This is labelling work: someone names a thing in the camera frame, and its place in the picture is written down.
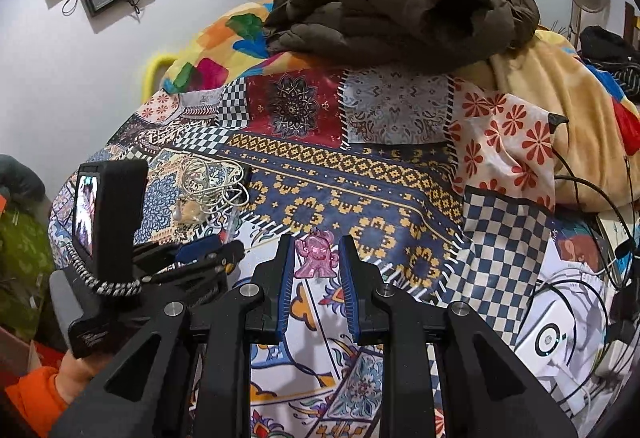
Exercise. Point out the patchwork patterned bedspread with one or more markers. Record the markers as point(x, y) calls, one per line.
point(451, 190)

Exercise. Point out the left hand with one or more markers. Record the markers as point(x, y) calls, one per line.
point(75, 374)

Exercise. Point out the orange sleeve forearm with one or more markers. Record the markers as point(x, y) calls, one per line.
point(37, 400)

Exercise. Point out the yellow foam hoop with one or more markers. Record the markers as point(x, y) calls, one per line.
point(153, 74)

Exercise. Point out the white charger box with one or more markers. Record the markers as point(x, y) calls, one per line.
point(567, 339)

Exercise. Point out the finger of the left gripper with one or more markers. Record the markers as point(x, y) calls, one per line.
point(176, 251)
point(199, 281)

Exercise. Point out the beige fleece blanket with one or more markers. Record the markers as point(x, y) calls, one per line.
point(598, 134)

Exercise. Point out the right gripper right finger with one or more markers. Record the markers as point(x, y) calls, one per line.
point(486, 390)

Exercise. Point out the brown puffer jacket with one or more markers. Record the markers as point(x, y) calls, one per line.
point(437, 36)

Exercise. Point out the colourful block blanket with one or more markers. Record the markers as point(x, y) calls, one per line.
point(233, 46)

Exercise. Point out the white earphones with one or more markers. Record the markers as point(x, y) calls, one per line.
point(208, 186)

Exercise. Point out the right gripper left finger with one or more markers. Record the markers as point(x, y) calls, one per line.
point(187, 371)

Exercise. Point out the green patterned gift bag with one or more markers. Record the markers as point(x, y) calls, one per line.
point(26, 264)

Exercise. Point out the pink plastic figurine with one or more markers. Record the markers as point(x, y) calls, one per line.
point(318, 257)

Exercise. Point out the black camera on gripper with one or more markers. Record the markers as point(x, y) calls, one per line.
point(107, 214)

